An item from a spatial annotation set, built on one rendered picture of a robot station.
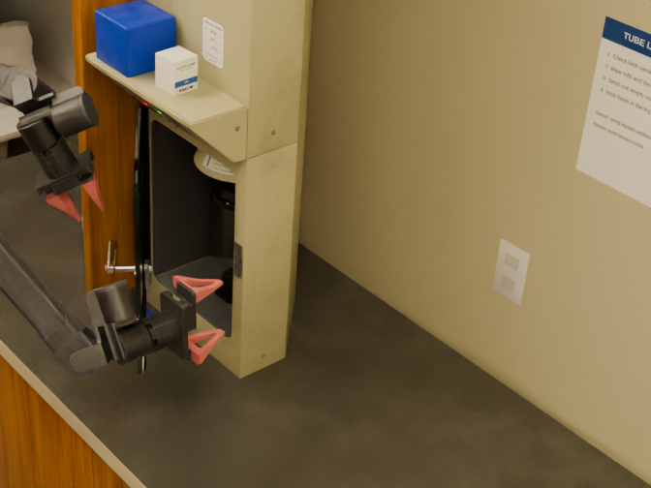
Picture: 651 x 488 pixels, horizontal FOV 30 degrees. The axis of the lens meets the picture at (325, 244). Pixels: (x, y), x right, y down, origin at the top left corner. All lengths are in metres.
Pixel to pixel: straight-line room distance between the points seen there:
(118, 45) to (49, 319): 0.48
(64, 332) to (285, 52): 0.57
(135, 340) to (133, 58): 0.48
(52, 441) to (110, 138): 0.60
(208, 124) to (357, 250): 0.74
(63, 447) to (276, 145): 0.76
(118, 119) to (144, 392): 0.52
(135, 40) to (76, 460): 0.83
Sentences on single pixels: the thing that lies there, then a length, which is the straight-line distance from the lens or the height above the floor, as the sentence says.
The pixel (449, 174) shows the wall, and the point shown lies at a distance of 2.32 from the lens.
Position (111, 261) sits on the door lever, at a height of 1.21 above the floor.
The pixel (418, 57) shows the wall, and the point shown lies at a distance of 2.31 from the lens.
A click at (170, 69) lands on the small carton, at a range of 2.02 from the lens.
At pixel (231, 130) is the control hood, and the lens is 2.00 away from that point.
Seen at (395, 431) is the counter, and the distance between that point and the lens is 2.22.
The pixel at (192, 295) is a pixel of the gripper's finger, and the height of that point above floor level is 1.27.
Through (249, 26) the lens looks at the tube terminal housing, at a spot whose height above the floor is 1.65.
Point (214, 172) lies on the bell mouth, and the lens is 2.18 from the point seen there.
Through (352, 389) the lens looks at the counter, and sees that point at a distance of 2.30.
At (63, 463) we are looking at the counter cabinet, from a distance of 2.47.
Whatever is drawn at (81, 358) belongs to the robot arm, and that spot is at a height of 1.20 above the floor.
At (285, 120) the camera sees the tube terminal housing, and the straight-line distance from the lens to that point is 2.07.
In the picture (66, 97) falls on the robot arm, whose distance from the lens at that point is 2.06.
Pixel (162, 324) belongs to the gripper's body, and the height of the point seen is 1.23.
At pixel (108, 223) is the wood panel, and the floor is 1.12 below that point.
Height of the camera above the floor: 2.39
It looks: 32 degrees down
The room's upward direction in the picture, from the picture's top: 4 degrees clockwise
